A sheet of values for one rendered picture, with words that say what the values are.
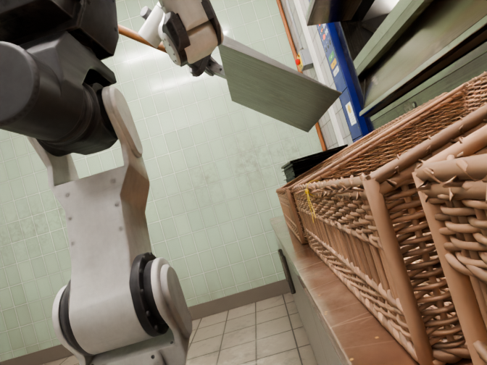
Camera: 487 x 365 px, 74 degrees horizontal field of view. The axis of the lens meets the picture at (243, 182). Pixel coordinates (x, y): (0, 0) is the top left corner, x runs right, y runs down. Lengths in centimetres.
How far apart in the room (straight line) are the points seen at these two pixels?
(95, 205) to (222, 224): 178
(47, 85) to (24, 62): 4
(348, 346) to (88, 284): 41
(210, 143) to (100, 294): 190
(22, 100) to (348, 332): 48
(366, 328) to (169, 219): 213
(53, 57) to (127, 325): 42
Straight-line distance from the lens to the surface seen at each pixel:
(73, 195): 66
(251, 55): 93
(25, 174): 289
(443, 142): 29
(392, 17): 126
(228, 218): 235
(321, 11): 154
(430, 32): 111
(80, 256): 63
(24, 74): 52
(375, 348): 35
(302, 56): 218
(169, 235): 244
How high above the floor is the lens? 75
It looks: 2 degrees up
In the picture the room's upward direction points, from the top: 17 degrees counter-clockwise
